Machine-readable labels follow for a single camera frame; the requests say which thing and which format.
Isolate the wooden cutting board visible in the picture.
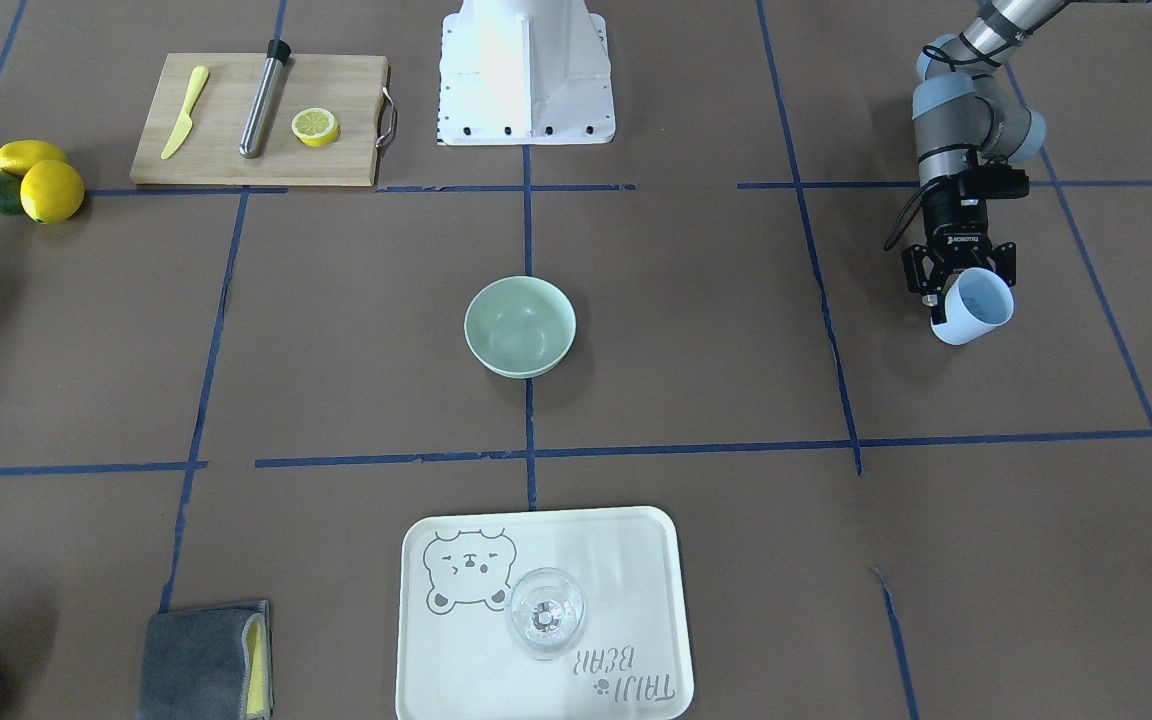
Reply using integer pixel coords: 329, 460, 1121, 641
131, 53, 393, 187

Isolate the grey folded cloth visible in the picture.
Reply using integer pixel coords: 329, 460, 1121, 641
136, 600, 273, 719

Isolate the lemon half slice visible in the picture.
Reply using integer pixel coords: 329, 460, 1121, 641
291, 108, 340, 149

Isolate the green bowl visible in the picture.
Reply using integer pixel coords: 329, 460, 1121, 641
463, 275, 577, 379

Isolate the yellow lemon far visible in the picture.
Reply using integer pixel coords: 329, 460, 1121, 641
0, 138, 68, 179

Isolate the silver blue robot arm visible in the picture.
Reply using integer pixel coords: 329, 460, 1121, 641
882, 1, 1068, 329

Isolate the yellow lemon near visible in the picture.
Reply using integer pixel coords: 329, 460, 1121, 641
20, 160, 86, 223

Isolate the light blue plastic cup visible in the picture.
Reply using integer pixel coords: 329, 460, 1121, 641
931, 268, 1015, 346

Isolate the yellow lemon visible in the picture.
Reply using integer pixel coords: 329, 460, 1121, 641
20, 160, 86, 223
0, 138, 68, 179

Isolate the cream bear tray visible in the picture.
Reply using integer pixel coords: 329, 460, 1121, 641
396, 506, 695, 719

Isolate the clear wine glass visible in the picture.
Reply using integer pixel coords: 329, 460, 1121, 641
507, 568, 589, 661

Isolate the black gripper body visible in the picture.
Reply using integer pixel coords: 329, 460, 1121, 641
900, 165, 1030, 291

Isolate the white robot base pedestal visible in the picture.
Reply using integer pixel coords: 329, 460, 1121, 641
435, 1, 617, 147

